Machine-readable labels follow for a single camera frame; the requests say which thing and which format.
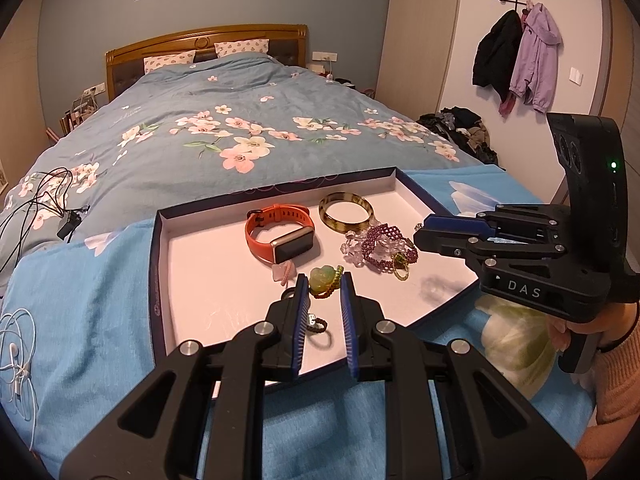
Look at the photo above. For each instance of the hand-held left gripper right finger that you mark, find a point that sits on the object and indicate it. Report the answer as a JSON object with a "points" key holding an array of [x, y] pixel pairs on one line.
{"points": [[350, 325]]}

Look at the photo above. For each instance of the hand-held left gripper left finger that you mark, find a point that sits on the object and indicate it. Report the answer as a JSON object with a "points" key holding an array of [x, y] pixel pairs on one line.
{"points": [[300, 320]]}

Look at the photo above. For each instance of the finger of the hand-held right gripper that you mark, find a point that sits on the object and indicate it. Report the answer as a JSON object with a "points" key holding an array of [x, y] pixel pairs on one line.
{"points": [[440, 242], [450, 222]]}

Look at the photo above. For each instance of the green heart pendant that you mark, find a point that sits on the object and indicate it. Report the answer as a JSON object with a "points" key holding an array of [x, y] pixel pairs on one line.
{"points": [[322, 280]]}

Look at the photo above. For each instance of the pink crystal pendant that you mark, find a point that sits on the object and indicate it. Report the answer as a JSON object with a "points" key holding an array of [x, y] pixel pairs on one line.
{"points": [[281, 271]]}

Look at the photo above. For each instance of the white shallow tray box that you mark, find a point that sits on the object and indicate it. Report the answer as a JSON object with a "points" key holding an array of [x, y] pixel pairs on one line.
{"points": [[210, 280]]}

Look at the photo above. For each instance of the person's right forearm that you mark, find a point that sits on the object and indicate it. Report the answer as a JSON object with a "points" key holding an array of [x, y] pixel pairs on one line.
{"points": [[617, 385]]}

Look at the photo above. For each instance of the person's right hand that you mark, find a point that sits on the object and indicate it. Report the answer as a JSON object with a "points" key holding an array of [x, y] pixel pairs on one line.
{"points": [[620, 322]]}

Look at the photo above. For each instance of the orange smartwatch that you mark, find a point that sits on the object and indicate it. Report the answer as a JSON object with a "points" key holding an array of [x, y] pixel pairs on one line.
{"points": [[292, 247]]}

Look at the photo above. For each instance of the pile of dark clothes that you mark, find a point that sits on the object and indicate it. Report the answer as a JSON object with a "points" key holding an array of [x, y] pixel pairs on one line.
{"points": [[460, 127]]}

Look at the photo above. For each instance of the tortoiseshell bangle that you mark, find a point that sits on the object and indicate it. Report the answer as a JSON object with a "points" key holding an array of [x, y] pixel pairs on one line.
{"points": [[332, 222]]}

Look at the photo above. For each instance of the wooden door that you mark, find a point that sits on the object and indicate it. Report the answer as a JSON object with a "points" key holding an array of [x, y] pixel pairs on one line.
{"points": [[612, 60]]}

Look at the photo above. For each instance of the purple jacket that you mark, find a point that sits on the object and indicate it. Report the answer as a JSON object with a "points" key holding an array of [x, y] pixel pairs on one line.
{"points": [[537, 60]]}

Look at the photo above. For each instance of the black jacket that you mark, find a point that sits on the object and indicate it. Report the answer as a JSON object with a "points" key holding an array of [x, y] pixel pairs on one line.
{"points": [[495, 55]]}

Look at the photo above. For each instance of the grey-blue floral duvet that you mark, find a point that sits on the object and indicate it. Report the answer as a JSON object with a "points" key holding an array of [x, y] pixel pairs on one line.
{"points": [[200, 100]]}

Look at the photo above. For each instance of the dotted white pillow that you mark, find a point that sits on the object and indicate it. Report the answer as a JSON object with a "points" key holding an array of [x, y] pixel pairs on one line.
{"points": [[167, 61], [242, 48]]}

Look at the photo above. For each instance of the white earphones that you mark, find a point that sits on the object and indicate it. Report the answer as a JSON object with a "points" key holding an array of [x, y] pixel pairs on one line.
{"points": [[17, 377]]}

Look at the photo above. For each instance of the wooden bed headboard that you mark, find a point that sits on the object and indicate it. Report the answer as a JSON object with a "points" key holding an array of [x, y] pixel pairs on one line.
{"points": [[200, 40]]}

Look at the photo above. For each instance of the bedside table items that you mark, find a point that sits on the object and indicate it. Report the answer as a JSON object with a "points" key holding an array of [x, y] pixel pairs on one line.
{"points": [[77, 110]]}

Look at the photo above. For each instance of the white light switch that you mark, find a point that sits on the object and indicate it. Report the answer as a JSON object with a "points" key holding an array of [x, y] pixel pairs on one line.
{"points": [[576, 76]]}

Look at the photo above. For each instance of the white wall socket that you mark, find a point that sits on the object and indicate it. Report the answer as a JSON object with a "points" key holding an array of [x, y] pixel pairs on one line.
{"points": [[324, 55]]}

